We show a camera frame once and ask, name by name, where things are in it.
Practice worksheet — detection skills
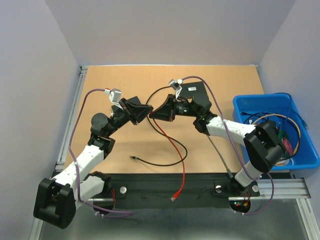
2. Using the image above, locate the aluminium frame rail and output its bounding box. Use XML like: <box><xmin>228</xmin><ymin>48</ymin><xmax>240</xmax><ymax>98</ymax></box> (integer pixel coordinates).
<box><xmin>28</xmin><ymin>65</ymin><xmax>320</xmax><ymax>240</ymax></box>

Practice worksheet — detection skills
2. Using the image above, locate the grey ethernet cable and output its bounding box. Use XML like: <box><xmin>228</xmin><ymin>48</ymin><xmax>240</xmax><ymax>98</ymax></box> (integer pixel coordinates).
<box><xmin>207</xmin><ymin>134</ymin><xmax>233</xmax><ymax>178</ymax></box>

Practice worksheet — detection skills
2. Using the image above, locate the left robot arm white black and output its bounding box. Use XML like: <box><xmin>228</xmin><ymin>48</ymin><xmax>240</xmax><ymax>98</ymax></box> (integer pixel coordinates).
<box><xmin>33</xmin><ymin>98</ymin><xmax>153</xmax><ymax>229</ymax></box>

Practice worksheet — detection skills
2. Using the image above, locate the blue plastic bin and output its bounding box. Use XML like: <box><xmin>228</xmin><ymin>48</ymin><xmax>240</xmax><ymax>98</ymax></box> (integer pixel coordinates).
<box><xmin>233</xmin><ymin>92</ymin><xmax>320</xmax><ymax>171</ymax></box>

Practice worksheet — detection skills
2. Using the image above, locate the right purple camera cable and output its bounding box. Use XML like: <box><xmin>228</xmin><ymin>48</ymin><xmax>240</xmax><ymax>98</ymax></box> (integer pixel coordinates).
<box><xmin>178</xmin><ymin>75</ymin><xmax>276</xmax><ymax>216</ymax></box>

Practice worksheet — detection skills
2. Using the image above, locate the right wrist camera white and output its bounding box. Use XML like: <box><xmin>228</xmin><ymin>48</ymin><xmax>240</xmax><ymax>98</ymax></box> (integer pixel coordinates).
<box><xmin>169</xmin><ymin>78</ymin><xmax>183</xmax><ymax>99</ymax></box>

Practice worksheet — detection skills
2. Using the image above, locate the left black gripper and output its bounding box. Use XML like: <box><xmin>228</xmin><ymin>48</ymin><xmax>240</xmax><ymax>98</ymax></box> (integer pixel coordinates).
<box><xmin>105</xmin><ymin>97</ymin><xmax>153</xmax><ymax>137</ymax></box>

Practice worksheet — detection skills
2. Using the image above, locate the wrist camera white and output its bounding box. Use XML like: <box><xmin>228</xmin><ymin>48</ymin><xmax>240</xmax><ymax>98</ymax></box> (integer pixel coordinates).
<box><xmin>104</xmin><ymin>88</ymin><xmax>123</xmax><ymax>109</ymax></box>
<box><xmin>169</xmin><ymin>78</ymin><xmax>183</xmax><ymax>99</ymax></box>

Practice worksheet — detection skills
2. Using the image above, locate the black network switch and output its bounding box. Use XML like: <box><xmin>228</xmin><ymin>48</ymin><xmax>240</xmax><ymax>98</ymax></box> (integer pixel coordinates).
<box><xmin>179</xmin><ymin>81</ymin><xmax>212</xmax><ymax>114</ymax></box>

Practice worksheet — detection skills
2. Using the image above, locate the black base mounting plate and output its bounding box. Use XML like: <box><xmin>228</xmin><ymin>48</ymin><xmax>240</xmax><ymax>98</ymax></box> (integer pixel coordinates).
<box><xmin>49</xmin><ymin>172</ymin><xmax>296</xmax><ymax>210</ymax></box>

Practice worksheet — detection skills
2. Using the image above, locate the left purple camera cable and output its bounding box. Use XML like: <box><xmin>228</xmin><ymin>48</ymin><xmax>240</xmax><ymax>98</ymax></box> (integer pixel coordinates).
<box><xmin>68</xmin><ymin>87</ymin><xmax>133</xmax><ymax>218</ymax></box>

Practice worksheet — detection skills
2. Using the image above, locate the red ethernet cable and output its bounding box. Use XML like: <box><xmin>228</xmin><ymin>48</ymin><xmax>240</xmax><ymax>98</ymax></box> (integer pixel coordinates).
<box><xmin>151</xmin><ymin>117</ymin><xmax>186</xmax><ymax>203</ymax></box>

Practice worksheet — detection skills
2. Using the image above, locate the coiled coloured wires bundle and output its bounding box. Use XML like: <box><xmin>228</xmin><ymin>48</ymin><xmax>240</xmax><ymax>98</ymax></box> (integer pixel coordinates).
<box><xmin>276</xmin><ymin>127</ymin><xmax>301</xmax><ymax>166</ymax></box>

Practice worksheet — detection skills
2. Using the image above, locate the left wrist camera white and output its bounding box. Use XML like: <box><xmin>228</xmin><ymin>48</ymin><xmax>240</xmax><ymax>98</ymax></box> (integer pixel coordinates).
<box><xmin>104</xmin><ymin>88</ymin><xmax>123</xmax><ymax>109</ymax></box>

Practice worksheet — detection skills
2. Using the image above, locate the black ethernet cable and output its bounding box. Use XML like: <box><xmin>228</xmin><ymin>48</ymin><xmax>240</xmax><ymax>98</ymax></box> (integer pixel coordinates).
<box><xmin>129</xmin><ymin>86</ymin><xmax>189</xmax><ymax>167</ymax></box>

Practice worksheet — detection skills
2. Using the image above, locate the purple camera cable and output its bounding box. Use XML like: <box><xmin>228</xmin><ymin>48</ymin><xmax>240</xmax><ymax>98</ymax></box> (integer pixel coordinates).
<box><xmin>68</xmin><ymin>87</ymin><xmax>133</xmax><ymax>218</ymax></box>
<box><xmin>178</xmin><ymin>75</ymin><xmax>276</xmax><ymax>216</ymax></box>

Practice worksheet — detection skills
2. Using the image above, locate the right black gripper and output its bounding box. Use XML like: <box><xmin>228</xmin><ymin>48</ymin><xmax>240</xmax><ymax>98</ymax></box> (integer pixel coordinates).
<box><xmin>149</xmin><ymin>93</ymin><xmax>200</xmax><ymax>122</ymax></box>

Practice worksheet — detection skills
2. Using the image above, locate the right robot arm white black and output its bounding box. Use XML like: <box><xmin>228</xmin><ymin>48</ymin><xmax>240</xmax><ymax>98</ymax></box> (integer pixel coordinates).
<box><xmin>149</xmin><ymin>94</ymin><xmax>286</xmax><ymax>195</ymax></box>

